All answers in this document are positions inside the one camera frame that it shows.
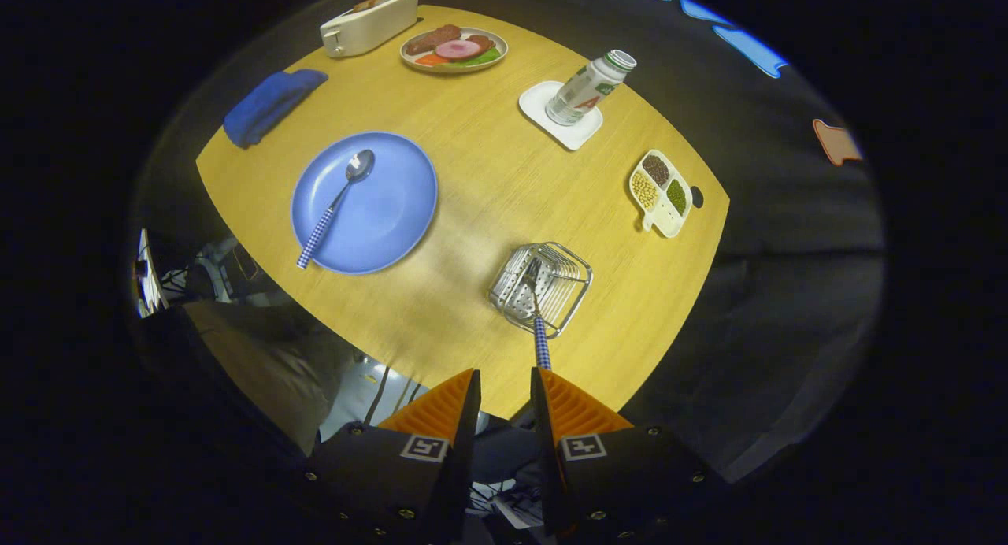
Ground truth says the folded blue towel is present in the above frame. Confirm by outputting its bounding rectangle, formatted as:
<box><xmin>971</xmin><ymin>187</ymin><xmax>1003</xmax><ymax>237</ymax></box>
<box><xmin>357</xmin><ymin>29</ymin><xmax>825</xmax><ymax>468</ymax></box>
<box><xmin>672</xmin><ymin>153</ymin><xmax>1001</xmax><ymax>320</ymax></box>
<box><xmin>223</xmin><ymin>69</ymin><xmax>329</xmax><ymax>150</ymax></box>

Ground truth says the white square coaster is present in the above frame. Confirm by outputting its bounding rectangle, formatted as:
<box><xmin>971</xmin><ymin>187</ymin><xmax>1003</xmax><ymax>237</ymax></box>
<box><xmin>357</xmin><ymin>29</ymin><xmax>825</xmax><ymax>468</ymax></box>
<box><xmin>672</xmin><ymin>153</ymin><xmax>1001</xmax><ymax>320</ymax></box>
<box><xmin>518</xmin><ymin>80</ymin><xmax>604</xmax><ymax>151</ymax></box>

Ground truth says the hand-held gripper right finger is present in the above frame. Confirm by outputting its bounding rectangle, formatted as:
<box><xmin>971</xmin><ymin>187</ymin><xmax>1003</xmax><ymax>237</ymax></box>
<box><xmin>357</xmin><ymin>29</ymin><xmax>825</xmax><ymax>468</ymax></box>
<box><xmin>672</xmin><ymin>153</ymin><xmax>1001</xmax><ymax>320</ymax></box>
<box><xmin>529</xmin><ymin>366</ymin><xmax>725</xmax><ymax>542</ymax></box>

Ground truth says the white power strip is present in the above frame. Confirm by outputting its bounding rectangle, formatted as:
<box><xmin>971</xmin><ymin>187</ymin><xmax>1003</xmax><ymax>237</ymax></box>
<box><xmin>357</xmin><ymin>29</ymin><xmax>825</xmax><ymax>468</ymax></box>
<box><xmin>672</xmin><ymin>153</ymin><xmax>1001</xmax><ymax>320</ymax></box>
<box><xmin>134</xmin><ymin>230</ymin><xmax>170</xmax><ymax>319</ymax></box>

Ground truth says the white toaster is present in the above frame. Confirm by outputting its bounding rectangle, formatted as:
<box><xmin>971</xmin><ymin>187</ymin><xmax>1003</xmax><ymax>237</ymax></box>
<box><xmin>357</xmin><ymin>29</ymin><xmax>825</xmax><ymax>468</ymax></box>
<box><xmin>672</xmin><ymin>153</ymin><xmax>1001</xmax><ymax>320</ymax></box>
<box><xmin>320</xmin><ymin>0</ymin><xmax>421</xmax><ymax>59</ymax></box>

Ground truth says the white divided dish of beans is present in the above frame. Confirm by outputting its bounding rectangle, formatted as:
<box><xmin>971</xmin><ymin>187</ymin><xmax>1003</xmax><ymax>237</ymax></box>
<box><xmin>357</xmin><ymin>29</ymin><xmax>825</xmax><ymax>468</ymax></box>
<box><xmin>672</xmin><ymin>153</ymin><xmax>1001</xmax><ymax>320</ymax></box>
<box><xmin>628</xmin><ymin>150</ymin><xmax>694</xmax><ymax>239</ymax></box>

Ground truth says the metal wire rack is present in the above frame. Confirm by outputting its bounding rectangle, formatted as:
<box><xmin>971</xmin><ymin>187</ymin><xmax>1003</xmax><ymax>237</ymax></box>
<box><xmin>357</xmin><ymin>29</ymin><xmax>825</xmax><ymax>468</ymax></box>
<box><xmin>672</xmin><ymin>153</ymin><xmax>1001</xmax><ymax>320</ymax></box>
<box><xmin>488</xmin><ymin>242</ymin><xmax>593</xmax><ymax>339</ymax></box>

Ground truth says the brown sausage slice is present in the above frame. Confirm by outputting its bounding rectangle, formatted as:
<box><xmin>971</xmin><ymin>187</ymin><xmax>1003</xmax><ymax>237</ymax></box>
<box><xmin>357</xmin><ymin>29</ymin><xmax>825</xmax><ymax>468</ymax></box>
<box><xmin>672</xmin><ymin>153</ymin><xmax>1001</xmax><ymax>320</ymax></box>
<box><xmin>404</xmin><ymin>24</ymin><xmax>463</xmax><ymax>56</ymax></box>

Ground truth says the grey plate of food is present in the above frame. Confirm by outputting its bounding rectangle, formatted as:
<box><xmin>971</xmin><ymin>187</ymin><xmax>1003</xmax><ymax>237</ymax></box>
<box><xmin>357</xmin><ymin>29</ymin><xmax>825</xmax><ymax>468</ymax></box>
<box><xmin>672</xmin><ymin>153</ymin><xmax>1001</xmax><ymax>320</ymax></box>
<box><xmin>399</xmin><ymin>25</ymin><xmax>509</xmax><ymax>75</ymax></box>

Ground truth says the spoon with blue checked handle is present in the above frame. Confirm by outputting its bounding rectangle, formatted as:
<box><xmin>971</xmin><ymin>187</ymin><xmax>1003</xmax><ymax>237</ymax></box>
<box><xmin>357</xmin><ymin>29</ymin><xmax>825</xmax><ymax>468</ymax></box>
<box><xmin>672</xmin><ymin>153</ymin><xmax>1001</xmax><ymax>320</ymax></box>
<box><xmin>296</xmin><ymin>149</ymin><xmax>376</xmax><ymax>269</ymax></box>

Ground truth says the white bottle with green label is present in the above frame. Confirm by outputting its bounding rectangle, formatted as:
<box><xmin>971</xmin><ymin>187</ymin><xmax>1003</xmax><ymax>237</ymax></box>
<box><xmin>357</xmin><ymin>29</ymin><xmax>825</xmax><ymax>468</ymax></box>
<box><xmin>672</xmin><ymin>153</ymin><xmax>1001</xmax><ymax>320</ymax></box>
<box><xmin>545</xmin><ymin>49</ymin><xmax>637</xmax><ymax>127</ymax></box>

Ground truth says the blue round plate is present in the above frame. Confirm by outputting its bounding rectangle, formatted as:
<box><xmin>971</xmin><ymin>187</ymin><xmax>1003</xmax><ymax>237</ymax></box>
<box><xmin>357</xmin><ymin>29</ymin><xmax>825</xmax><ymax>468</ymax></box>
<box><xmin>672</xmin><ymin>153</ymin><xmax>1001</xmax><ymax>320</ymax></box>
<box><xmin>291</xmin><ymin>131</ymin><xmax>439</xmax><ymax>276</ymax></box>

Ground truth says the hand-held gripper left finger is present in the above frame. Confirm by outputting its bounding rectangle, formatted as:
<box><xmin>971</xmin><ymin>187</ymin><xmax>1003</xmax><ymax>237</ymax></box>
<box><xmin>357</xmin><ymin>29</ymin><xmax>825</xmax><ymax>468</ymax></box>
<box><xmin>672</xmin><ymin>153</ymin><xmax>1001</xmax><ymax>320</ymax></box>
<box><xmin>303</xmin><ymin>368</ymin><xmax>483</xmax><ymax>542</ymax></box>

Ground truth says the fork with blue checked handle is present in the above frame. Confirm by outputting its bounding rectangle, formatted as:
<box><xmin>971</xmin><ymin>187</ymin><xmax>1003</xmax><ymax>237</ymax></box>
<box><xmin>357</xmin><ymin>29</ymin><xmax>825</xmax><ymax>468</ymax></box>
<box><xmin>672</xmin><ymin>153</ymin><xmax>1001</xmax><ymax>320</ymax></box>
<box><xmin>524</xmin><ymin>258</ymin><xmax>552</xmax><ymax>370</ymax></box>

